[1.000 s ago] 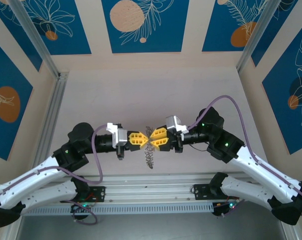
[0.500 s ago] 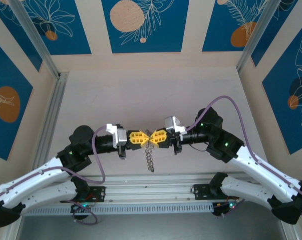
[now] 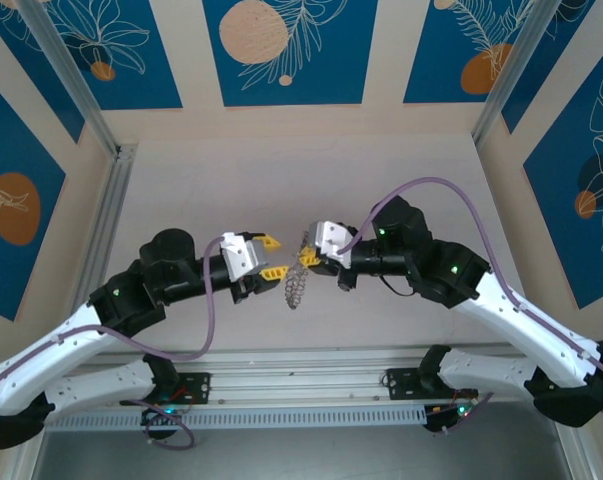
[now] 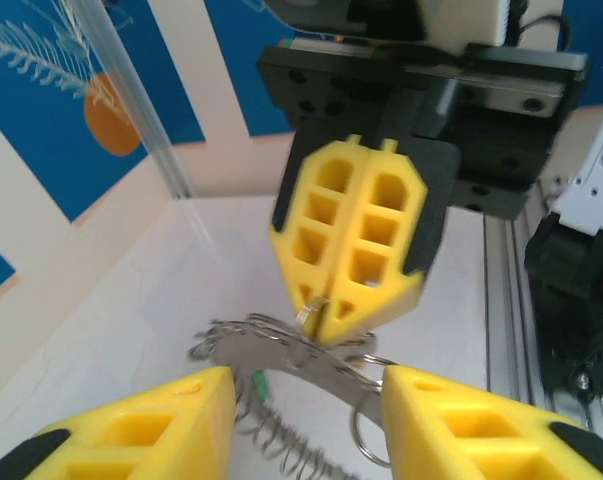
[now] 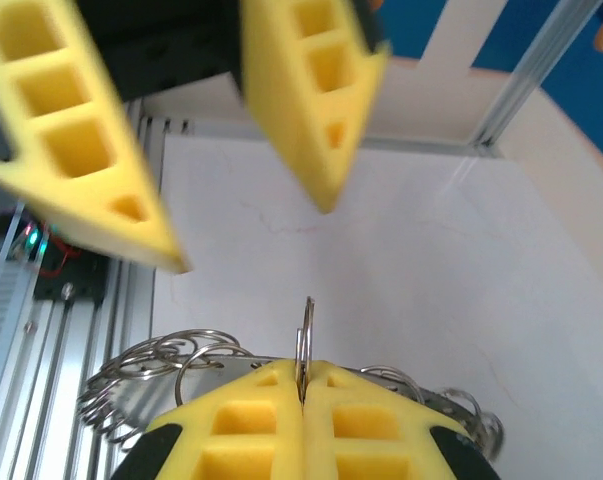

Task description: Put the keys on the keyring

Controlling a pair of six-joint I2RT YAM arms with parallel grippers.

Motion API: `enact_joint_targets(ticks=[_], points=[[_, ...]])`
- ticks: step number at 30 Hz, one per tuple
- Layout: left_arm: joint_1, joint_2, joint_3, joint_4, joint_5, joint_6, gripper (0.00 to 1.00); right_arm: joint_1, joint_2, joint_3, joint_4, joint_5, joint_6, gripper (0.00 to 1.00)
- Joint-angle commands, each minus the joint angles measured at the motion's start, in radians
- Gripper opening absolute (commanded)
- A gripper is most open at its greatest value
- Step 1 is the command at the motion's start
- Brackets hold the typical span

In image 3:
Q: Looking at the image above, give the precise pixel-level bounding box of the aluminium frame rail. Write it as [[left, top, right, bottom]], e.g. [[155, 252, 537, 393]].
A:
[[23, 347, 577, 411]]

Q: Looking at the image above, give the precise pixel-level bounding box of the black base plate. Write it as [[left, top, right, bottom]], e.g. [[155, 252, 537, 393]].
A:
[[384, 368, 478, 401], [119, 372, 212, 406]]

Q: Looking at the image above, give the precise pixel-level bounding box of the left electronics board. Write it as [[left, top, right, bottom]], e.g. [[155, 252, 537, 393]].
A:
[[140, 404, 187, 427]]

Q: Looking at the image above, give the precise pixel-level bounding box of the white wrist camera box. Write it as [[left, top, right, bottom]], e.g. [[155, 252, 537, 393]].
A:
[[219, 231, 275, 281], [304, 219, 360, 269]]

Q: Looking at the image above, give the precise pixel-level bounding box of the purple cable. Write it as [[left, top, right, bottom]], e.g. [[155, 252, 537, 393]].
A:
[[0, 237, 220, 451], [336, 177, 603, 436]]

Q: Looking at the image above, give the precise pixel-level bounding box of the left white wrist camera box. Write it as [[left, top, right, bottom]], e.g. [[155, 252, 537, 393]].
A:
[[219, 231, 275, 281]]

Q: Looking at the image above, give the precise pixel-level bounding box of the grey metal sheet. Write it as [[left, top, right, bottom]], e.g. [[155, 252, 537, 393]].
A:
[[30, 402, 572, 480]]

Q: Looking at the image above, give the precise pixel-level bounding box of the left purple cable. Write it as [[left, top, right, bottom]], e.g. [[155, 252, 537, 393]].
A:
[[0, 237, 220, 451]]

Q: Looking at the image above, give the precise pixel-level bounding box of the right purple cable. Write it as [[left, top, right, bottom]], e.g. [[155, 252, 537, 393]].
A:
[[336, 177, 603, 436]]

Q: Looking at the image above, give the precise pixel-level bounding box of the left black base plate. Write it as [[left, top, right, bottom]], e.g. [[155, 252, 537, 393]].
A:
[[119, 372, 212, 406]]

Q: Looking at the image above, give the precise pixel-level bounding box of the metal disc keyring with rings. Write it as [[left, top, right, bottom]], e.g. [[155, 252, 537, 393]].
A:
[[283, 238, 310, 312]]

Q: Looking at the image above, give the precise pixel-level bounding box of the aluminium upright post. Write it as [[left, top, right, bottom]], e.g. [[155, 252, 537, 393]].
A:
[[470, 0, 550, 146], [15, 0, 121, 156]]

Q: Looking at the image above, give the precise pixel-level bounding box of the left aluminium upright post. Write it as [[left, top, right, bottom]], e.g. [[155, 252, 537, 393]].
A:
[[15, 0, 121, 156]]

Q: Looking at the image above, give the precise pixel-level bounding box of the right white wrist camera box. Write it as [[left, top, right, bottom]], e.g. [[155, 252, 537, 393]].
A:
[[304, 219, 360, 269]]

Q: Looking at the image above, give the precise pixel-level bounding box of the white slotted cable duct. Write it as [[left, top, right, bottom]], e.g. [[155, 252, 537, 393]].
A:
[[43, 405, 430, 432]]

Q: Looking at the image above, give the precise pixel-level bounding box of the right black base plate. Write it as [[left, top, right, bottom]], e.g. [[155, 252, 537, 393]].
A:
[[384, 368, 478, 401]]

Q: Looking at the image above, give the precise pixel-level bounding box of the right aluminium upright post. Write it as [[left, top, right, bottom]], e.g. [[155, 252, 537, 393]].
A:
[[470, 0, 550, 146]]

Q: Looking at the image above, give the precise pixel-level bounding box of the electronics board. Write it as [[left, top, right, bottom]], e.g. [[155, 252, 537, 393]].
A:
[[140, 404, 187, 427], [425, 402, 482, 434]]

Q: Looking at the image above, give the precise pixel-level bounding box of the aluminium side rail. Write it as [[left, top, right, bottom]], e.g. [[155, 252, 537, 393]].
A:
[[70, 142, 138, 311]]

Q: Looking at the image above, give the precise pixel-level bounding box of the right electronics board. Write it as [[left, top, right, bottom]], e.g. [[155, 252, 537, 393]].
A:
[[425, 402, 482, 434]]

